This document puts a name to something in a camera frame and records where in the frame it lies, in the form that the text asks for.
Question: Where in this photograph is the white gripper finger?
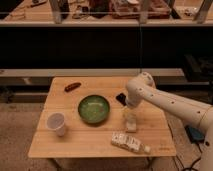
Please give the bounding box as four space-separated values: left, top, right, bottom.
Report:
126 120 137 133

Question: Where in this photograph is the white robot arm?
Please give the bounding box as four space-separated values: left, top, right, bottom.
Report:
126 72 213 171

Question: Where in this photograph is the green ceramic bowl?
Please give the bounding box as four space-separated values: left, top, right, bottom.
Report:
78 95 110 124

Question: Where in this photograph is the black phone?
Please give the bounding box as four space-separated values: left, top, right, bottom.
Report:
116 93 126 106

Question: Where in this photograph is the wooden folding table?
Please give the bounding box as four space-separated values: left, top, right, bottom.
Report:
28 77 176 158

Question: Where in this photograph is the blue power box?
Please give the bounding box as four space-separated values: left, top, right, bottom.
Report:
185 125 205 143

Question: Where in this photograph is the brown sausage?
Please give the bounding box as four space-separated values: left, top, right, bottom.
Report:
64 82 81 92

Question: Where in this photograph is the long background shelf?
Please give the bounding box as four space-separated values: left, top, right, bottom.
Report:
0 0 213 27

